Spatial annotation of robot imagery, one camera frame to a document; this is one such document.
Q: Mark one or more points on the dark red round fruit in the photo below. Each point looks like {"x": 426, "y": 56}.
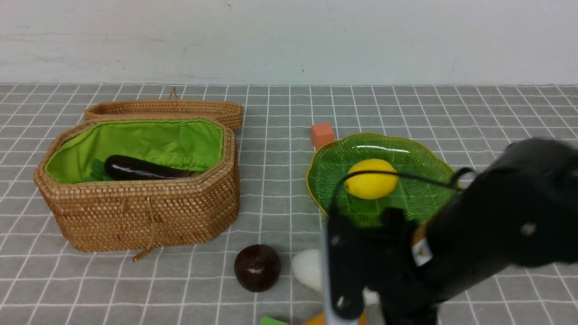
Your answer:
{"x": 257, "y": 268}

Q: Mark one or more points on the woven rattan basket lid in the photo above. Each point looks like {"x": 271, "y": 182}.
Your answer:
{"x": 229, "y": 114}

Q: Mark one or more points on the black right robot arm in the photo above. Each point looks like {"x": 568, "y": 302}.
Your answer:
{"x": 522, "y": 211}

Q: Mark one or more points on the orange yellow toy mango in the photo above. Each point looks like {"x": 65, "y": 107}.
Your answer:
{"x": 320, "y": 319}

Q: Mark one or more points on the white toy radish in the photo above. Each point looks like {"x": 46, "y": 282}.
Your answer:
{"x": 307, "y": 269}

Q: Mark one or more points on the woven rattan basket green lining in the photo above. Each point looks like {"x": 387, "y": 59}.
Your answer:
{"x": 142, "y": 215}

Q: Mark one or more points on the purple toy eggplant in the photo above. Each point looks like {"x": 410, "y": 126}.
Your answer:
{"x": 125, "y": 168}

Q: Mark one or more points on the grey checked tablecloth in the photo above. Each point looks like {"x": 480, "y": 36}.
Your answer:
{"x": 45, "y": 281}

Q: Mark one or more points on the orange foam cube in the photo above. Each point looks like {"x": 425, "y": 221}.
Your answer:
{"x": 321, "y": 134}

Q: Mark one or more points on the green leaf-shaped glass plate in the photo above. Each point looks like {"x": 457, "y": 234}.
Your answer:
{"x": 418, "y": 199}

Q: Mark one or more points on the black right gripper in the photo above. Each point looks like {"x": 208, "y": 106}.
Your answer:
{"x": 380, "y": 260}

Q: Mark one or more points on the yellow toy lemon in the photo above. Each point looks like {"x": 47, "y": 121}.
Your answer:
{"x": 371, "y": 186}

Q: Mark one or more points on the green foam block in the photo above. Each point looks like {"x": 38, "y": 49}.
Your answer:
{"x": 265, "y": 320}

